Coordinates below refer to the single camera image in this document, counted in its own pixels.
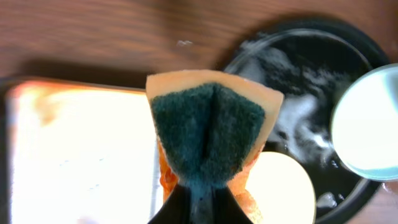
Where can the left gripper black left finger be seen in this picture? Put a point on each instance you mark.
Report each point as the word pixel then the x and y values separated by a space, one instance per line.
pixel 176 209

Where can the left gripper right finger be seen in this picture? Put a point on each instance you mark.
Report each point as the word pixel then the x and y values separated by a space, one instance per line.
pixel 226 209

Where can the yellow plate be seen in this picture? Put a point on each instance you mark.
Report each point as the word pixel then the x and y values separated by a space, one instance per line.
pixel 282 190

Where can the green yellow sponge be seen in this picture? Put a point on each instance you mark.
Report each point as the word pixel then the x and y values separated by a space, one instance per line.
pixel 210 125

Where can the light blue plate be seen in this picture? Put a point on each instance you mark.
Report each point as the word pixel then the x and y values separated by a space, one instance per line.
pixel 364 125

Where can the round black tray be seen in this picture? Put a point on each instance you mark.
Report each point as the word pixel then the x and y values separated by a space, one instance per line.
pixel 312 61

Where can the small rectangular black tray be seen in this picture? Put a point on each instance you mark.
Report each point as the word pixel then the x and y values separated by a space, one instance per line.
pixel 6 124

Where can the stained white cloth pad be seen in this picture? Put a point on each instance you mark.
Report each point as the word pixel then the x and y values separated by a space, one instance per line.
pixel 84 155

